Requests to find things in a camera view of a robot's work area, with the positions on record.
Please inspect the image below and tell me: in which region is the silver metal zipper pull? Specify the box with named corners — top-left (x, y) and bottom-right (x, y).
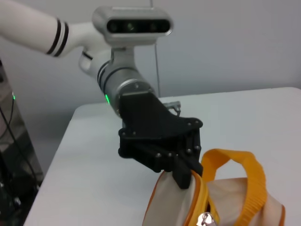
top-left (197, 211), bottom-right (216, 226)

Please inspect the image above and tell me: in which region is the black equipment rack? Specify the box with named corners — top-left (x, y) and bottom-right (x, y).
top-left (0, 58), bottom-right (45, 226)

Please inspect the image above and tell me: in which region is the left gripper cable with plug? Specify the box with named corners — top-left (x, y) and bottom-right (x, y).
top-left (164, 101), bottom-right (182, 117)

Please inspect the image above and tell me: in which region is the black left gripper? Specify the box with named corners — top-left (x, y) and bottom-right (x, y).
top-left (117, 91), bottom-right (205, 191)

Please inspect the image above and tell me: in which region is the beige food bag yellow zipper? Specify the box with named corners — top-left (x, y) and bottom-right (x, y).
top-left (142, 148), bottom-right (286, 226)

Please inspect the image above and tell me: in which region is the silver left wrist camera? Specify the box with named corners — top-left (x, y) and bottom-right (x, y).
top-left (91, 6), bottom-right (175, 51)

